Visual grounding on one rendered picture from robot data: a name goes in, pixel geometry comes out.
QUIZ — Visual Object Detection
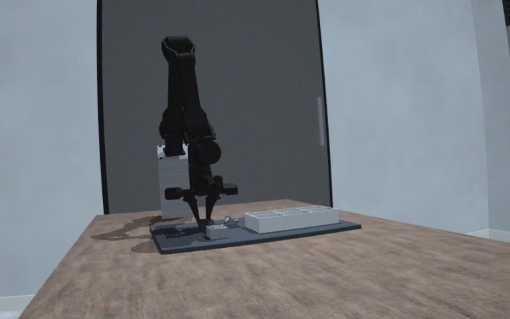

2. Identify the dark grey flat bar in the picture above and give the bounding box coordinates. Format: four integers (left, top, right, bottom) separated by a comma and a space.
205, 221, 216, 231

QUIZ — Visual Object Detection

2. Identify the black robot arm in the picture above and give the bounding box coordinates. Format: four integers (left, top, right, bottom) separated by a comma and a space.
159, 36, 223, 197

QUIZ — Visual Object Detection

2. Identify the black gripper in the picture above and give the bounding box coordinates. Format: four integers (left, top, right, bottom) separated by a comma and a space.
165, 165, 238, 223

